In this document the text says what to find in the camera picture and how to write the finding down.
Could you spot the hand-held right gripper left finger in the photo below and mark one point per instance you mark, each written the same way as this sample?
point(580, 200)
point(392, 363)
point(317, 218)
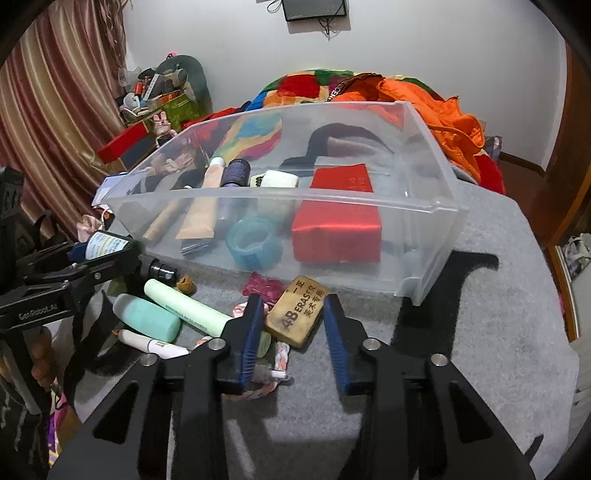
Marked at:
point(248, 341)

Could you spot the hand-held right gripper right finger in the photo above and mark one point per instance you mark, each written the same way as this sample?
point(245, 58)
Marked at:
point(339, 346)

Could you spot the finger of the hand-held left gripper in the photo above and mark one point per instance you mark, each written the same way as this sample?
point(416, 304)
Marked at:
point(76, 253)
point(106, 267)

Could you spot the dark green glass bottle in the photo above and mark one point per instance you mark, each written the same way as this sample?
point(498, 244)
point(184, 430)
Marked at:
point(108, 244)

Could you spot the tan eraser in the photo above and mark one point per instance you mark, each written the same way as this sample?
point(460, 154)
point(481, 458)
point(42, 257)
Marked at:
point(298, 311)

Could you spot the beige lipstick tube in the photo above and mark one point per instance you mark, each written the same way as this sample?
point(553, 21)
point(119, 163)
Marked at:
point(161, 221)

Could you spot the teal tape roll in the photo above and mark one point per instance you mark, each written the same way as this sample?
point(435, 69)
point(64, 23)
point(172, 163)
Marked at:
point(254, 244)

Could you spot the beige cosmetic tube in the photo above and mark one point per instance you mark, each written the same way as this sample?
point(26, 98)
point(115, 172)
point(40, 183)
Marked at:
point(203, 212)

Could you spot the red rectangular box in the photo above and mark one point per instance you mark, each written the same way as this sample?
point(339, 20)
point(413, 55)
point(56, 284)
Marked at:
point(337, 230)

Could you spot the clear plastic storage bin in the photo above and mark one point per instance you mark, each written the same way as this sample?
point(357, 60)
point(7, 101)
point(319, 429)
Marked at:
point(415, 221)

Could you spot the purple bottle with dark cap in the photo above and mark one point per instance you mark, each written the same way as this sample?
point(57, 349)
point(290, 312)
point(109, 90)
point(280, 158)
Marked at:
point(236, 173)

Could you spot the person's left hand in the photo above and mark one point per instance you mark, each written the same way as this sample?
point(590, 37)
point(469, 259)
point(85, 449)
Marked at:
point(44, 364)

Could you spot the pink packet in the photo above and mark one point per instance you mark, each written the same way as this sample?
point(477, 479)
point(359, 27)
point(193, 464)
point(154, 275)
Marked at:
point(265, 286)

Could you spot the light green tube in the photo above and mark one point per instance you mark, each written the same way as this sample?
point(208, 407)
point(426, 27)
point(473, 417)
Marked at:
point(194, 307)

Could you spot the pale mint plastic bottle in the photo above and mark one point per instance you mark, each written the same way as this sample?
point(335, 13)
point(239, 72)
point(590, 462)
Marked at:
point(147, 318)

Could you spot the white pen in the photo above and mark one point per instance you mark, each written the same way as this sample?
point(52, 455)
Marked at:
point(152, 344)

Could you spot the long red box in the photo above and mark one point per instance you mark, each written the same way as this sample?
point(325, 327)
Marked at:
point(122, 145)

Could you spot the dark flat box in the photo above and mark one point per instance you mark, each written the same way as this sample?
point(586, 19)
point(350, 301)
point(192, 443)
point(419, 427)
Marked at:
point(143, 154)

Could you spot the grey and black blanket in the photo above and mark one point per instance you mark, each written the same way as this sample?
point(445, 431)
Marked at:
point(485, 323)

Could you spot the striped curtain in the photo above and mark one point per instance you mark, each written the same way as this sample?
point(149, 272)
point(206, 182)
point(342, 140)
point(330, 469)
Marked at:
point(55, 101)

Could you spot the pink bunny toy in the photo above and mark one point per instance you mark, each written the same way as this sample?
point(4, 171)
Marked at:
point(164, 123)

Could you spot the green cardboard box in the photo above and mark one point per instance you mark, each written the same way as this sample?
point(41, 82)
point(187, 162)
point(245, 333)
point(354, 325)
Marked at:
point(182, 110)

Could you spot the orange jacket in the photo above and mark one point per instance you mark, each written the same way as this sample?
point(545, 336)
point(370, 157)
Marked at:
point(443, 115)

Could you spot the white bag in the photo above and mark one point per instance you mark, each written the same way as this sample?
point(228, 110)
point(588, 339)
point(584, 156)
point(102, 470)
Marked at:
point(577, 256)

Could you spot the colourful checked quilt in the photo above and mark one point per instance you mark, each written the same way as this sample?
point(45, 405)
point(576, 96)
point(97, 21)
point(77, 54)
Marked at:
point(304, 85)

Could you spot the wooden door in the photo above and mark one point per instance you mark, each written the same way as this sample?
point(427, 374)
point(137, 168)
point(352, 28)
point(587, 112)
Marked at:
point(563, 161)

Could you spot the small wall-mounted screen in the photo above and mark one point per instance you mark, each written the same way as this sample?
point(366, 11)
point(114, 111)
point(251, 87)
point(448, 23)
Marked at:
point(316, 9)

